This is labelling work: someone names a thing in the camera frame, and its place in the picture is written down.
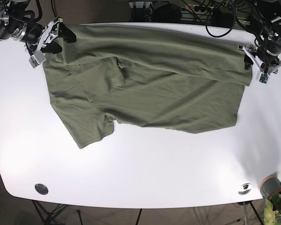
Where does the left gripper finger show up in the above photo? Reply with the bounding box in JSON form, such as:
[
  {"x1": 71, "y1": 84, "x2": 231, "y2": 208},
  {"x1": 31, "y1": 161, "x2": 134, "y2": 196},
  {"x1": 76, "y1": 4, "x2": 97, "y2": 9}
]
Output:
[{"x1": 244, "y1": 55, "x2": 253, "y2": 70}]

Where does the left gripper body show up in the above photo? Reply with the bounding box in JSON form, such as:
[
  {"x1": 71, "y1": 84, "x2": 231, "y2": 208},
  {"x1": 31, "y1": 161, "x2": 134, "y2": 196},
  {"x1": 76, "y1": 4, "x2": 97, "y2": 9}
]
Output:
[{"x1": 237, "y1": 45, "x2": 281, "y2": 75}]

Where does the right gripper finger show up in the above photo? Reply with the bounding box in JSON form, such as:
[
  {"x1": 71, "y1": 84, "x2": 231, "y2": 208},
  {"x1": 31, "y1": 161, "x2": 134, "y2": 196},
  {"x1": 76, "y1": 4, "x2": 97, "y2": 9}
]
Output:
[
  {"x1": 58, "y1": 23, "x2": 76, "y2": 44},
  {"x1": 41, "y1": 43, "x2": 63, "y2": 54}
]

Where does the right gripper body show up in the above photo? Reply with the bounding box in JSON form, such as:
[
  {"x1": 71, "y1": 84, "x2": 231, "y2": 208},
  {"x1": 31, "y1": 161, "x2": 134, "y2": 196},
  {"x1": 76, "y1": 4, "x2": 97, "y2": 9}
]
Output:
[{"x1": 24, "y1": 17, "x2": 63, "y2": 56}]

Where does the olive green T-shirt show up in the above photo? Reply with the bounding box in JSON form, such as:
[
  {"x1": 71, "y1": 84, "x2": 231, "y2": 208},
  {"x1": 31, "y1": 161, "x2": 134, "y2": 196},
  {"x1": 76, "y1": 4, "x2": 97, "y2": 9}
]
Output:
[{"x1": 43, "y1": 25, "x2": 252, "y2": 148}]

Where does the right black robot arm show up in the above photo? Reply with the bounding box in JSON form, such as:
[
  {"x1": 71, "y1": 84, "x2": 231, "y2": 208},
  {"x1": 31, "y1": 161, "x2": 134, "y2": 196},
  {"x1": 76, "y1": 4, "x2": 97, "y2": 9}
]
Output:
[{"x1": 0, "y1": 0, "x2": 76, "y2": 63}]

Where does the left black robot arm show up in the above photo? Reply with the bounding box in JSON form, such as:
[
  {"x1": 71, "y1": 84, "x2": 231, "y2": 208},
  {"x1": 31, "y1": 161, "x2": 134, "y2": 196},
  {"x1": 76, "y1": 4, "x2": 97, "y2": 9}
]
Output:
[{"x1": 206, "y1": 0, "x2": 281, "y2": 83}]

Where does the grey plant pot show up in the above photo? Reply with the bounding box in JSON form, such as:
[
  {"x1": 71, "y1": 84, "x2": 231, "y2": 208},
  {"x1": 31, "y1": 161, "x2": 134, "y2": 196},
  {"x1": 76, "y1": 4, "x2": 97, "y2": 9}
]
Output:
[{"x1": 259, "y1": 175, "x2": 281, "y2": 200}]

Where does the right silver table grommet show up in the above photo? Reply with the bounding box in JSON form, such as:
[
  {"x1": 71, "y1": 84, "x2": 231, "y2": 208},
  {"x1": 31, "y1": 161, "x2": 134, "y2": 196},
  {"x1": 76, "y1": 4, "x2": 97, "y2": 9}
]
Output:
[{"x1": 238, "y1": 183, "x2": 252, "y2": 195}]

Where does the silver table grommet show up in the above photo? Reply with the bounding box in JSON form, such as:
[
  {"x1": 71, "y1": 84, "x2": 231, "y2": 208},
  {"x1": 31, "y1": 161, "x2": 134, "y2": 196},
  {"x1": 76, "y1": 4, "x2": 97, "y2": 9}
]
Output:
[
  {"x1": 35, "y1": 183, "x2": 49, "y2": 195},
  {"x1": 238, "y1": 183, "x2": 252, "y2": 195}
]

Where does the left silver table grommet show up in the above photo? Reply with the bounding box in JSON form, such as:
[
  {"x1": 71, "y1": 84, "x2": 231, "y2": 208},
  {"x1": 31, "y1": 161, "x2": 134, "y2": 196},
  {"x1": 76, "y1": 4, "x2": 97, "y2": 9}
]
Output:
[{"x1": 35, "y1": 183, "x2": 49, "y2": 195}]

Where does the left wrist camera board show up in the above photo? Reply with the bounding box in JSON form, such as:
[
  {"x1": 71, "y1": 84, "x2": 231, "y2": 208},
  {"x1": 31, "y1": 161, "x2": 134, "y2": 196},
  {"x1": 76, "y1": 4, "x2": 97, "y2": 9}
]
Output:
[{"x1": 256, "y1": 71, "x2": 270, "y2": 84}]

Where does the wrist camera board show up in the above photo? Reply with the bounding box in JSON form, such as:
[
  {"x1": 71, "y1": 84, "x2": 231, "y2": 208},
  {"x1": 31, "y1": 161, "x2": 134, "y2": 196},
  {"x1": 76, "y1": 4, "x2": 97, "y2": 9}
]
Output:
[
  {"x1": 29, "y1": 51, "x2": 46, "y2": 68},
  {"x1": 256, "y1": 71, "x2": 270, "y2": 84}
]

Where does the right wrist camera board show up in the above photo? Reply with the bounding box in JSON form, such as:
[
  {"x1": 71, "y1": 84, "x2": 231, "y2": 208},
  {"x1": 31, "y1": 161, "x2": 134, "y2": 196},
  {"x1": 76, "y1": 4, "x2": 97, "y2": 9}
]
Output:
[{"x1": 29, "y1": 51, "x2": 46, "y2": 68}]

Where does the black table leg frame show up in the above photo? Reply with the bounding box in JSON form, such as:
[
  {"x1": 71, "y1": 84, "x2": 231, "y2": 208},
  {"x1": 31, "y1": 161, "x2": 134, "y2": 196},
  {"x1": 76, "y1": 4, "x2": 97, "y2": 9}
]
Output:
[{"x1": 32, "y1": 200, "x2": 69, "y2": 225}]

